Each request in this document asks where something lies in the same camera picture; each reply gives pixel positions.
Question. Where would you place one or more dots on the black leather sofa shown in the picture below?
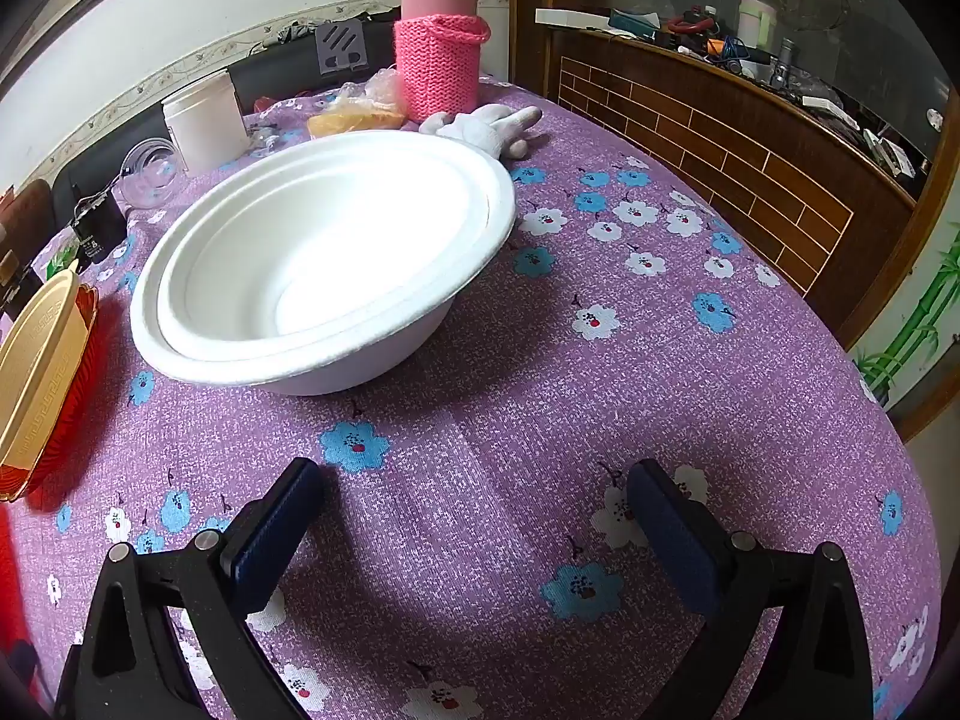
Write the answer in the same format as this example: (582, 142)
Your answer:
(285, 64)

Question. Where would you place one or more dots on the brown armchair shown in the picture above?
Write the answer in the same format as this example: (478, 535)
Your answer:
(26, 221)

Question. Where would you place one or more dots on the white jug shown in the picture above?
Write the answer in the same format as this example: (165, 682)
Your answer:
(757, 22)

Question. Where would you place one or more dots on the clear glass cup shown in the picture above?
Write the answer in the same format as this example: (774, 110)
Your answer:
(150, 176)

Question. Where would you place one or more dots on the wooden brick-pattern counter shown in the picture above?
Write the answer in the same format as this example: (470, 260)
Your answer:
(712, 135)

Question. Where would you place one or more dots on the white plastic jar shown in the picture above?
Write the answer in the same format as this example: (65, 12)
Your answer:
(202, 127)

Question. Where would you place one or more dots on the yellow plastic bowl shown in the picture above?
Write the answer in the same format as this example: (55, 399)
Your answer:
(37, 367)

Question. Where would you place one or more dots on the white flat box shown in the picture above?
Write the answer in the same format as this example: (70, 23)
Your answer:
(570, 16)

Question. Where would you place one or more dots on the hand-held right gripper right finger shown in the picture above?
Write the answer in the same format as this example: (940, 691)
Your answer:
(675, 540)

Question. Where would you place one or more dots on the green snack packet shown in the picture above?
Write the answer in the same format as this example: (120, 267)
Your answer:
(61, 259)

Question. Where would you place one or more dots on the bag of orange food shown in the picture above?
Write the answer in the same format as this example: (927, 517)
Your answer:
(352, 118)

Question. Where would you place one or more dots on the small white disposable bowl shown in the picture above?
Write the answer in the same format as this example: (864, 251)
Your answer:
(337, 255)

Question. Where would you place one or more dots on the black jar with tag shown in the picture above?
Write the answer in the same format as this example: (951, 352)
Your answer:
(97, 229)

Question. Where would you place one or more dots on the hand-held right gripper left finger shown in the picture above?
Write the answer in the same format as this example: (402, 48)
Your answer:
(270, 532)

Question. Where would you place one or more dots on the teal box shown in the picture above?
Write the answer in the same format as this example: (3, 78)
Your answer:
(634, 22)

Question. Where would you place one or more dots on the large white disposable bowl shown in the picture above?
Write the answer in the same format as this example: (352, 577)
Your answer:
(225, 369)

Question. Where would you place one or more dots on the red plate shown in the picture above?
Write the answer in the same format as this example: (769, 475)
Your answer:
(71, 405)

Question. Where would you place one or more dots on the red plastic bag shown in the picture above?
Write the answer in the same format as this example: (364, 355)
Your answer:
(264, 103)

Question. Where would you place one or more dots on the white cotton glove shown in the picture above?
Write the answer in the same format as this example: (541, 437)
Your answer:
(480, 127)

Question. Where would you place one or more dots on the grey slotted spatula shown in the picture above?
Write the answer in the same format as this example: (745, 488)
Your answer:
(341, 45)

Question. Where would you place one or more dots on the green bamboo wall sticker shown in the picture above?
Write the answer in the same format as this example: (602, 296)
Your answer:
(911, 330)

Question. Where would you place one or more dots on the pink thermos with knitted sleeve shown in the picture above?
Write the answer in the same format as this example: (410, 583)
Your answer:
(439, 67)

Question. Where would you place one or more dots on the purple floral tablecloth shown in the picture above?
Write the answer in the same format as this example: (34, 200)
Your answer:
(525, 427)

